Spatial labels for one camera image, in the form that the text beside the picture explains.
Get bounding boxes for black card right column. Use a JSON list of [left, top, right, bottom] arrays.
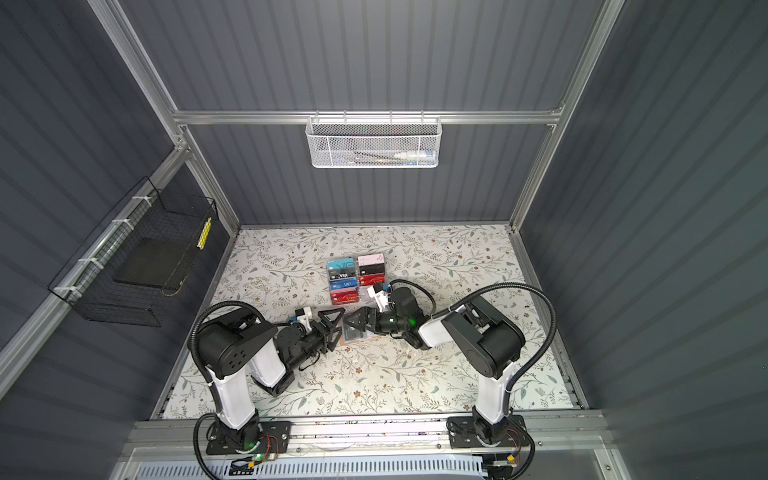
[[359, 263, 385, 276]]

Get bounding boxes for yellow marker pen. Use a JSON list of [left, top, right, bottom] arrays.
[[196, 217, 212, 250]]

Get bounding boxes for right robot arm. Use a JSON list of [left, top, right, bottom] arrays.
[[343, 279, 525, 427]]

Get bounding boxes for pink leather card wallet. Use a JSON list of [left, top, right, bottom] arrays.
[[339, 319, 376, 345]]

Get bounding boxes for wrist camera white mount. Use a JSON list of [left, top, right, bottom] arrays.
[[295, 307, 313, 334], [366, 282, 390, 313]]

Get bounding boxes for pink VIP card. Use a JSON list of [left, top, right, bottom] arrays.
[[357, 254, 385, 266]]

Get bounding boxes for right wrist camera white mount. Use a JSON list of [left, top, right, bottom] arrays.
[[366, 282, 390, 313]]

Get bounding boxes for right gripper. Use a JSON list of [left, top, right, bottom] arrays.
[[346, 309, 410, 335]]

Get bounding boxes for black wire basket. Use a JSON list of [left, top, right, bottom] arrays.
[[48, 180, 218, 327]]

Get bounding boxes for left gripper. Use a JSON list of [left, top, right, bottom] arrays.
[[288, 309, 342, 376]]

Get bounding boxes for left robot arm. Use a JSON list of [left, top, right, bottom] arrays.
[[188, 300, 346, 434]]

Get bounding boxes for black pad in basket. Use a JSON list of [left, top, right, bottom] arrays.
[[113, 238, 197, 294]]

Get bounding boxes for black VIP card left column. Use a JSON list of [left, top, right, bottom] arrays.
[[328, 268, 357, 282]]

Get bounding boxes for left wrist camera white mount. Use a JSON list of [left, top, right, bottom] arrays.
[[295, 307, 313, 334]]

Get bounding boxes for pens in white basket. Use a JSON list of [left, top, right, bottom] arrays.
[[354, 150, 438, 167]]

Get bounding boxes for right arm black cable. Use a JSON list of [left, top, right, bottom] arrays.
[[388, 278, 558, 397]]

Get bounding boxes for white wire mesh basket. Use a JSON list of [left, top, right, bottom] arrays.
[[305, 119, 443, 169]]

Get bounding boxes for red VIP card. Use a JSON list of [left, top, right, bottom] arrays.
[[358, 273, 386, 286]]

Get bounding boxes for blue VIP card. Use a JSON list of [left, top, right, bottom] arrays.
[[329, 278, 358, 291]]

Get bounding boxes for clear acrylic card holder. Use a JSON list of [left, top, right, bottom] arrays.
[[326, 253, 386, 306]]

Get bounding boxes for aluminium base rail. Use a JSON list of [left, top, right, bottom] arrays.
[[119, 410, 614, 461]]

